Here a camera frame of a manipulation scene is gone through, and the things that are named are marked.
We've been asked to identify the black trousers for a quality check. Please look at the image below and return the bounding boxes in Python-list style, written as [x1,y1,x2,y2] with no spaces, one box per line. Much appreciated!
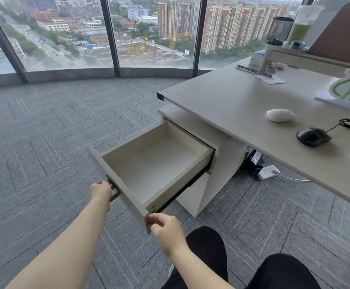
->
[162,226,322,289]

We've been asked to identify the person's right forearm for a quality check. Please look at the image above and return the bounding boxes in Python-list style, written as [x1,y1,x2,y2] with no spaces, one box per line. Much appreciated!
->
[168,248,235,289]

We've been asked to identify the white paper stack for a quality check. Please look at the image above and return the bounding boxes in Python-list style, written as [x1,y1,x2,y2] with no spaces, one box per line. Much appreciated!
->
[314,86,350,114]

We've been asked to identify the blue and white box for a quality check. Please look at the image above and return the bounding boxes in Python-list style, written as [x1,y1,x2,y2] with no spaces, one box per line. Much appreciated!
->
[251,49,274,67]

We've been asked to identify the white computer mouse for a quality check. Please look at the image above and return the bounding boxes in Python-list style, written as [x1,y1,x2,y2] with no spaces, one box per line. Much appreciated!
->
[266,109,295,122]

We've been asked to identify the person's left forearm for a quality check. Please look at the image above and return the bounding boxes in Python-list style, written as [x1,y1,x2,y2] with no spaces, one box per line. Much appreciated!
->
[5,199,112,289]

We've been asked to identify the brown desk partition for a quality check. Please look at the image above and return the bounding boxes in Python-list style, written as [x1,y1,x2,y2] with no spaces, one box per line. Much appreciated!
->
[308,0,350,65]

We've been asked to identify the black bag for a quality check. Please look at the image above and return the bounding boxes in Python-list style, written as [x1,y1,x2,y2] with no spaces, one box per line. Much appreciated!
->
[242,149,268,176]

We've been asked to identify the dark window mullion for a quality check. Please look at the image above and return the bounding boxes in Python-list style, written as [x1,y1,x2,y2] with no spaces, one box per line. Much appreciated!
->
[99,0,121,77]
[191,0,209,78]
[0,0,28,83]

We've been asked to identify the beige drawer cabinet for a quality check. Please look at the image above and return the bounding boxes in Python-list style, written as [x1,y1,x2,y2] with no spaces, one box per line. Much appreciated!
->
[158,104,250,218]

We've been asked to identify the black mesh pen holder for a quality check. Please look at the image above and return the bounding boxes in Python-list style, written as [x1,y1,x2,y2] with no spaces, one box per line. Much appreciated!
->
[265,17,295,46]

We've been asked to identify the person's left hand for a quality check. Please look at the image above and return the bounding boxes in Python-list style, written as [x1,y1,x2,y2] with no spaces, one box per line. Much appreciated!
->
[90,177,120,212]

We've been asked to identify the grey window sill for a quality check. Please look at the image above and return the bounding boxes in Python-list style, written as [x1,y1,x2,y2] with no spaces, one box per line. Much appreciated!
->
[0,67,212,89]

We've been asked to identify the blue and white leaflet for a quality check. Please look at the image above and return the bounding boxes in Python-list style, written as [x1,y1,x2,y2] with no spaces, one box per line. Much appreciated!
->
[255,73,287,85]

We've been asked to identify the beige drawer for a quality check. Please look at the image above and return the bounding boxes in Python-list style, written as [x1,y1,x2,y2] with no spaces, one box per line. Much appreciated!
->
[88,121,215,235]

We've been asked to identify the small blue object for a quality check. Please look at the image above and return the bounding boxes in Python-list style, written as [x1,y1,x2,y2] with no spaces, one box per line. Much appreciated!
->
[290,41,309,52]

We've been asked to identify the white power strip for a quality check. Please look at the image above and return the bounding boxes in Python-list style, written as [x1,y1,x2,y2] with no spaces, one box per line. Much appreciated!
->
[257,165,280,180]

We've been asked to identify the person's right hand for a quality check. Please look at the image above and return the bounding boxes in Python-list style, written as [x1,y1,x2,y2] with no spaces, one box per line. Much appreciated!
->
[147,213,190,259]

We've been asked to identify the white desk shelf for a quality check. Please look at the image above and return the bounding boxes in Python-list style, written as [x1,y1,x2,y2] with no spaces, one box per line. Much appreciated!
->
[259,44,350,78]

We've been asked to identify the black computer mouse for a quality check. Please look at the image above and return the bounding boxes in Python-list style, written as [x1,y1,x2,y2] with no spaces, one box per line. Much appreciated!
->
[296,127,332,148]

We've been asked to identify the dark long ruler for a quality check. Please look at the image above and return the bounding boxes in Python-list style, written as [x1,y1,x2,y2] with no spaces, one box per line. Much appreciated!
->
[236,64,274,78]

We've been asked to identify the white power cable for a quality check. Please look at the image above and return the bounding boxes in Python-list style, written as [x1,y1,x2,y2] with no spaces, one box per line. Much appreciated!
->
[279,171,312,182]

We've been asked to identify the plastic cup with green drink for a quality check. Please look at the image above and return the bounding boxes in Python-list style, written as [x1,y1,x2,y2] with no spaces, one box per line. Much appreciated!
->
[287,5,325,45]

